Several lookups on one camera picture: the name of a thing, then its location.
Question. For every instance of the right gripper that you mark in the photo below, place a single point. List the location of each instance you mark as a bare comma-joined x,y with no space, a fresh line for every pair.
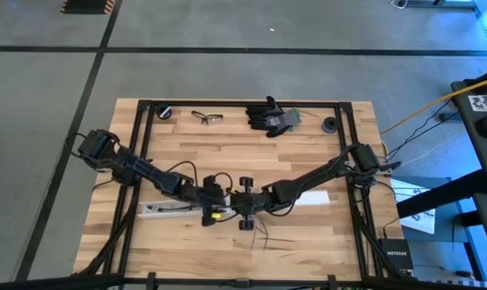
253,203

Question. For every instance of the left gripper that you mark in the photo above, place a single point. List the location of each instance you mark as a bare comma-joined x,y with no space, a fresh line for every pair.
205,197

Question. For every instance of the black sleeve with white label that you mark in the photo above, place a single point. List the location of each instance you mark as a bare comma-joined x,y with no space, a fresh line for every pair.
170,208

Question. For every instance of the white duct cover strip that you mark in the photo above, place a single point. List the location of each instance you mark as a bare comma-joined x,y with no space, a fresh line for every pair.
315,198

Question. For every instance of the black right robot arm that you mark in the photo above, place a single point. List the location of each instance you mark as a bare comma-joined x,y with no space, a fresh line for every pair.
319,177

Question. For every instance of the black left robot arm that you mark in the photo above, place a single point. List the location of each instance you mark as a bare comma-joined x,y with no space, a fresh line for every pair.
138,169

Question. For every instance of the clear safety glasses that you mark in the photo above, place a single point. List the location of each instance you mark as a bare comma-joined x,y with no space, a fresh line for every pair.
207,117

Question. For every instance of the black grey work glove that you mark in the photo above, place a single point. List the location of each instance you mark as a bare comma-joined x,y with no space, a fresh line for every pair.
271,118

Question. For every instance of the white paper sheet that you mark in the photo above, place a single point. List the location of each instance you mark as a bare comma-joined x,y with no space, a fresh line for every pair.
422,223

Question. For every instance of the black power adapter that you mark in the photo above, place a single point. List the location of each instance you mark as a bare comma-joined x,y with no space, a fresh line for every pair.
446,117

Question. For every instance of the orange black striped mat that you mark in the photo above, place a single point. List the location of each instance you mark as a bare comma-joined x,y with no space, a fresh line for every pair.
88,6

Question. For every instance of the black desk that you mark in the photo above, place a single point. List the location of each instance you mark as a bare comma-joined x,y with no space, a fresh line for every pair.
464,121

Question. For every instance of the white floor object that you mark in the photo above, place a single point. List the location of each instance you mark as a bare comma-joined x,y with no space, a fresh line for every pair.
400,3

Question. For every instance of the marker printed sheet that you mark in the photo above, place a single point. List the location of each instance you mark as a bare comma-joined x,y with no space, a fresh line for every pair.
484,102

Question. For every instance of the black table frame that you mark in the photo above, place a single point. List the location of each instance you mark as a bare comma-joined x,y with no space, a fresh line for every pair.
227,103

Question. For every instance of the black Netgear network switch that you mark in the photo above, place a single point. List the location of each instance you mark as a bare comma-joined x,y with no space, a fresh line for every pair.
396,253

